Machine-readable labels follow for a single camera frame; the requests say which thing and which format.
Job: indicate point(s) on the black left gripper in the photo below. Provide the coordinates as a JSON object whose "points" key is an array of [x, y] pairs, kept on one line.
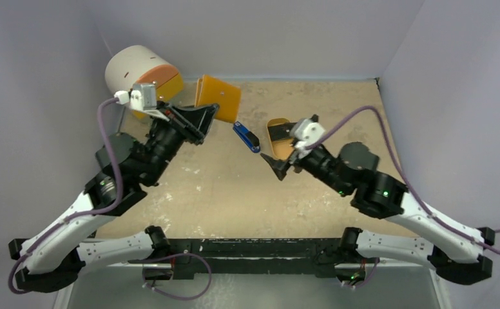
{"points": [[192, 123]]}

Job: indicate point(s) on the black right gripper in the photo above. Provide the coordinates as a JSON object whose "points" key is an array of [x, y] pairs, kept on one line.
{"points": [[294, 159]]}

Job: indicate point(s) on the orange leather card holder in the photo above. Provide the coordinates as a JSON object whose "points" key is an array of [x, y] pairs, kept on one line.
{"points": [[211, 90]]}

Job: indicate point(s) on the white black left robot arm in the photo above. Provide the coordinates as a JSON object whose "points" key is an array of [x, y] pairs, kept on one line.
{"points": [[57, 256]]}

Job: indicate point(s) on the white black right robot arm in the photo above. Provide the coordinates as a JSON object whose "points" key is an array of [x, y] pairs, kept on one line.
{"points": [[448, 248]]}

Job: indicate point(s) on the black credit card stack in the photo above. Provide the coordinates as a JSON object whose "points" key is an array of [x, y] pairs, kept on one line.
{"points": [[280, 131]]}

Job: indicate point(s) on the orange oval tray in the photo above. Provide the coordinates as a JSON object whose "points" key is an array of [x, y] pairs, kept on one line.
{"points": [[281, 149]]}

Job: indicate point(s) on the blue black stapler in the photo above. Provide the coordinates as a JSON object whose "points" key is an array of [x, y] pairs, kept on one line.
{"points": [[247, 136]]}

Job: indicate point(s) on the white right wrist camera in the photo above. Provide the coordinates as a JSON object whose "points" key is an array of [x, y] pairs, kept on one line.
{"points": [[306, 132]]}

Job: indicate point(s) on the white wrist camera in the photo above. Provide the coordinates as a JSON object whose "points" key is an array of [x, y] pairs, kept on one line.
{"points": [[306, 132], [141, 98]]}

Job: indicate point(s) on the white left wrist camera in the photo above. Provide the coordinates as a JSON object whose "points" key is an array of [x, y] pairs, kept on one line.
{"points": [[141, 98]]}

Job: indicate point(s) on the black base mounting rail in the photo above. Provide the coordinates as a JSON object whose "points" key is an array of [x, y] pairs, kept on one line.
{"points": [[321, 257]]}

